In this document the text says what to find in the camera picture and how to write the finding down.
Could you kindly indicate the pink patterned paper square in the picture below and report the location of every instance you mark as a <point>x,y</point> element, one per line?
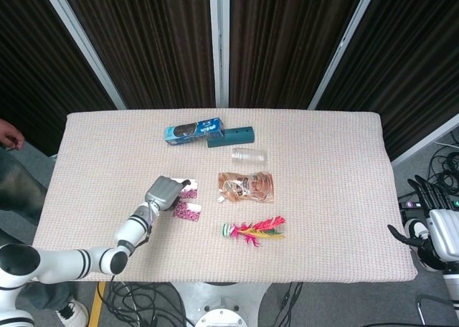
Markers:
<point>186,214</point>
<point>190,192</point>

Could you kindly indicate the white and black device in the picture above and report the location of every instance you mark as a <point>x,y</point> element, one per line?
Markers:
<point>417,228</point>

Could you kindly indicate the black power strip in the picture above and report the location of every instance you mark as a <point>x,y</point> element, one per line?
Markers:
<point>412,204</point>

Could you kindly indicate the teal block with holes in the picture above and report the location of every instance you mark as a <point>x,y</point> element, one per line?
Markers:
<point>233,136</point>

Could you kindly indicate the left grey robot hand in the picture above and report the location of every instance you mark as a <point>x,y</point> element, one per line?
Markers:
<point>163,192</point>

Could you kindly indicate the bystander bare hand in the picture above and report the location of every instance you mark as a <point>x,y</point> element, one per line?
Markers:
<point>10,133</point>

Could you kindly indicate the blue cookie box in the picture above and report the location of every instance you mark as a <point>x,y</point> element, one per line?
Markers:
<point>193,130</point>

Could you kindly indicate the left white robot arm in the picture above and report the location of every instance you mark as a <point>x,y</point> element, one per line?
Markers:
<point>64,260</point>

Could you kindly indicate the dark brown curtain panel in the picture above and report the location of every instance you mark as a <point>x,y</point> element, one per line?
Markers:
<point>36,54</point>
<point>287,43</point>
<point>150,47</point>
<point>412,54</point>

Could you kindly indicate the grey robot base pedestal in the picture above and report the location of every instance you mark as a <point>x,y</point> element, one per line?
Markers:
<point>222,305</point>

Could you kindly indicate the clear plastic cup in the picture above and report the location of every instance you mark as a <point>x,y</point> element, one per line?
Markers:
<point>249,156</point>

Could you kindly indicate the beige woven tablecloth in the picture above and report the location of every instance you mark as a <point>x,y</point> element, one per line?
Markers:
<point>322,198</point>

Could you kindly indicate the white partition post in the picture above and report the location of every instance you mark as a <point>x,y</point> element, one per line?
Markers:
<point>340,47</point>
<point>219,43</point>
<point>82,43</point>
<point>426,138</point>

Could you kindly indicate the colourful feather shuttlecock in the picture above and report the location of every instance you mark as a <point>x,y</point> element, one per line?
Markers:
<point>226,230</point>

